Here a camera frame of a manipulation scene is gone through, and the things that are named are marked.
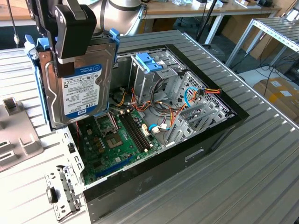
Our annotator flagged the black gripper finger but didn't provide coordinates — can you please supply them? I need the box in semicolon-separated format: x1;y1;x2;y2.
54;5;97;78

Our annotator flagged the hard disk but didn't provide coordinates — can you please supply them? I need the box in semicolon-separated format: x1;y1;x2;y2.
24;27;121;130

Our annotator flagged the yellow red power wire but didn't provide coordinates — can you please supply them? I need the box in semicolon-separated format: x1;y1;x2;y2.
170;86;222;128

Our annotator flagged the grey metal disk bay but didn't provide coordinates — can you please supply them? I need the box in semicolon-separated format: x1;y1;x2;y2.
163;70;235;148

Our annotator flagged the blue drive latch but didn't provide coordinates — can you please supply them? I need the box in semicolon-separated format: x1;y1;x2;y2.
135;52;164;73

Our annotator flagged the grey optical drive cage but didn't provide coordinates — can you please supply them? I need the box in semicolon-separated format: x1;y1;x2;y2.
128;49;185;106

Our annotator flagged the metal socket cover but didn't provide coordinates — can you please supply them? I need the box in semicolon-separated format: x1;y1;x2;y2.
94;114;118;137

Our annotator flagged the wooden desk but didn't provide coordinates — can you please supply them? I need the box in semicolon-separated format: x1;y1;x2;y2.
0;0;283;46

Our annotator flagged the locking lever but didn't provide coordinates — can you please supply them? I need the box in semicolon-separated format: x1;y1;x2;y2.
110;112;119;134

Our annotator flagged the black case fan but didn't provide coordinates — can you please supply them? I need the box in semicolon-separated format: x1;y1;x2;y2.
67;126;83;150

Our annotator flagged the grey parts rack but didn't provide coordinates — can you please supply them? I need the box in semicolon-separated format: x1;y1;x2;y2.
0;96;44;173

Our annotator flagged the CPU socket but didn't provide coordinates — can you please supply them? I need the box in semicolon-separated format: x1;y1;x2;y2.
104;133;124;150

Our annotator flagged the black RAM slot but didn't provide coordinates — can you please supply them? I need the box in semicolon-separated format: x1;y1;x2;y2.
120;113;146;153
124;112;150;151
122;113;148;152
127;111;152;150

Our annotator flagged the white board power connector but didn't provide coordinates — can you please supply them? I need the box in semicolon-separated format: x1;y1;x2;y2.
141;123;150;139

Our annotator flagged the green motherboard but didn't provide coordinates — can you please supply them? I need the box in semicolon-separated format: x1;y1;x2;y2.
80;112;164;185

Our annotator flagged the white connector with blue tab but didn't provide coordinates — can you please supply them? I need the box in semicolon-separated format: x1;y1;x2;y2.
148;124;162;135

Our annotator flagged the blue expansion slot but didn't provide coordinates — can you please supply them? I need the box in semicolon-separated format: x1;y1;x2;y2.
94;155;134;178

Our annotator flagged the black plastic latch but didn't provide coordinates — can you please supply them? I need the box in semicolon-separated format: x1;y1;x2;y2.
46;186;58;204

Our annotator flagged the large brown cardboard box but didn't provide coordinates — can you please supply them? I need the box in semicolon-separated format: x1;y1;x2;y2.
221;14;285;60

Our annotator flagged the black PC case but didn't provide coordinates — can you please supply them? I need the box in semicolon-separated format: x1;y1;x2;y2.
34;43;250;224

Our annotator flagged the aluminium slat shelf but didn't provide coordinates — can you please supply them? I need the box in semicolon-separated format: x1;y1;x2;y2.
225;17;299;70

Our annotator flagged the cardboard box with white labels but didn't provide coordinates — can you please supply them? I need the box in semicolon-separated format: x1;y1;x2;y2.
253;78;299;123

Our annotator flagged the yellow black wire bundle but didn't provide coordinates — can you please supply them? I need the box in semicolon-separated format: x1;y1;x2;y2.
111;86;128;108

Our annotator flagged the orange red wire bundle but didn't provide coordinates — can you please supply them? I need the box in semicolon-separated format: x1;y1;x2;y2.
129;87;180;117

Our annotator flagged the thick black wire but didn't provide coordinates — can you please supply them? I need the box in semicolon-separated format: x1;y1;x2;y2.
150;77;182;113

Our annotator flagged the grey metal slot bracket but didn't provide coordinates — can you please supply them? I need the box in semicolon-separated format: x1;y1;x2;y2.
44;164;85;222

